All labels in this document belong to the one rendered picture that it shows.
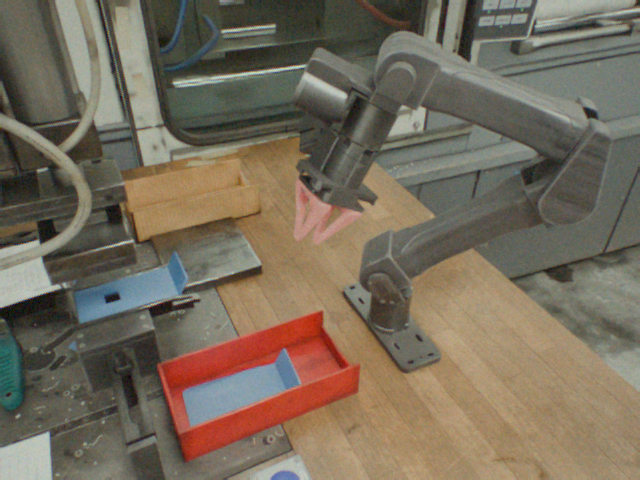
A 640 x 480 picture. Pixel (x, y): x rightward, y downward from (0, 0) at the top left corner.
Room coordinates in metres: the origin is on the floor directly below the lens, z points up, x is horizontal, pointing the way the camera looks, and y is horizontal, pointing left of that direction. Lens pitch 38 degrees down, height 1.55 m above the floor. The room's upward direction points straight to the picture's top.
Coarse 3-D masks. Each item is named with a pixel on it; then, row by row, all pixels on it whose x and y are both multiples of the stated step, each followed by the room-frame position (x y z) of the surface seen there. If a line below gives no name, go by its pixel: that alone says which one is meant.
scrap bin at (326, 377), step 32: (288, 320) 0.59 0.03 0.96; (320, 320) 0.61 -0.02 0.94; (192, 352) 0.53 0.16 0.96; (224, 352) 0.54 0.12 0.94; (256, 352) 0.56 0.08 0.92; (288, 352) 0.57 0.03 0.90; (320, 352) 0.57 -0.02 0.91; (192, 384) 0.52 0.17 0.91; (320, 384) 0.48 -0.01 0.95; (352, 384) 0.50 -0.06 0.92; (224, 416) 0.42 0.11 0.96; (256, 416) 0.44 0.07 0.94; (288, 416) 0.46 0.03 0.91; (192, 448) 0.40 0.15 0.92
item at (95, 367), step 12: (108, 300) 0.62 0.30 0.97; (156, 336) 0.55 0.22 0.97; (144, 348) 0.54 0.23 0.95; (156, 348) 0.55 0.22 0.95; (84, 360) 0.51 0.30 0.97; (96, 360) 0.51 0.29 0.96; (144, 360) 0.54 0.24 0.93; (156, 360) 0.54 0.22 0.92; (84, 372) 0.51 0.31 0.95; (96, 372) 0.51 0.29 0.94; (108, 372) 0.52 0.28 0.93; (144, 372) 0.54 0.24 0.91; (96, 384) 0.51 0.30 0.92; (108, 384) 0.52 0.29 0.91
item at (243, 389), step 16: (272, 368) 0.54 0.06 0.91; (288, 368) 0.52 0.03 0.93; (208, 384) 0.51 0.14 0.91; (224, 384) 0.51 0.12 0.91; (240, 384) 0.51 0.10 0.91; (256, 384) 0.51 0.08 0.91; (272, 384) 0.51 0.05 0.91; (288, 384) 0.50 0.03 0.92; (192, 400) 0.49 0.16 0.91; (208, 400) 0.49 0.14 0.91; (240, 400) 0.48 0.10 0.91; (256, 400) 0.48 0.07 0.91; (192, 416) 0.46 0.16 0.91; (208, 416) 0.46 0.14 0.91
